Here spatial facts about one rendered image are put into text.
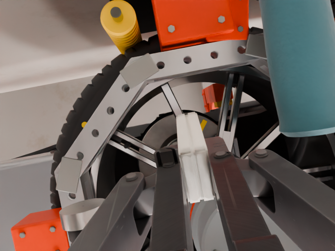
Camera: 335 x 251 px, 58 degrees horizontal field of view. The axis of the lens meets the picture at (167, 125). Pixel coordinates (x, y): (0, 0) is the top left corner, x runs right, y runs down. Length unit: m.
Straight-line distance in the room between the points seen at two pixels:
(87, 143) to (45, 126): 4.09
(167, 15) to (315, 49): 0.22
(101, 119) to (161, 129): 0.54
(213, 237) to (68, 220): 0.17
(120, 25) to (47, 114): 4.09
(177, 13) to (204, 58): 0.08
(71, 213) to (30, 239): 0.29
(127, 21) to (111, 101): 0.13
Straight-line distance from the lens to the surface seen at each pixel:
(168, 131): 1.03
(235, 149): 1.03
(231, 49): 0.51
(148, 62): 0.49
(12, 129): 4.78
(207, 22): 0.51
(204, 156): 0.15
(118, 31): 0.52
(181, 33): 0.50
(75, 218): 0.29
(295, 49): 0.41
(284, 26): 0.42
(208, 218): 0.38
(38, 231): 0.57
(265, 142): 0.63
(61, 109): 4.51
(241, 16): 0.53
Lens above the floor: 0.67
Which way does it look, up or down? 3 degrees up
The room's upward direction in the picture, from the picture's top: 169 degrees clockwise
